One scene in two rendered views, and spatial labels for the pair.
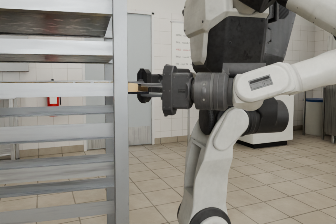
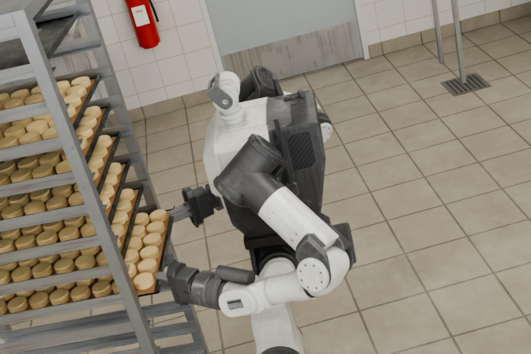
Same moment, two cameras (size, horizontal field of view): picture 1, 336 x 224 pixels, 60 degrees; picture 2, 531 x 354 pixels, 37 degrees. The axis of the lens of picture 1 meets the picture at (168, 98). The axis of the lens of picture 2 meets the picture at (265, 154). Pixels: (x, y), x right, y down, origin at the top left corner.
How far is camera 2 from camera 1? 1.58 m
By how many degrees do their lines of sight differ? 31
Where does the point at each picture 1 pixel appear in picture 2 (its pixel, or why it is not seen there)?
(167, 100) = (176, 296)
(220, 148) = not seen: hidden behind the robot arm
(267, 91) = (240, 312)
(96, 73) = not seen: outside the picture
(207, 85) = (200, 295)
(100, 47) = (103, 270)
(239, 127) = not seen: hidden behind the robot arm
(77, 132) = (107, 331)
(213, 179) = (272, 322)
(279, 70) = (246, 296)
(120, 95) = (129, 308)
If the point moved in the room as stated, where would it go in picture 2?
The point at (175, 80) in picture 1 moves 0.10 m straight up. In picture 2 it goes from (178, 282) to (167, 250)
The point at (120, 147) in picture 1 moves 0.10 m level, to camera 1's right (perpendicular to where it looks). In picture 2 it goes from (143, 342) to (178, 342)
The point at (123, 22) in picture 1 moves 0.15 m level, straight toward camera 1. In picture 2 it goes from (114, 257) to (96, 297)
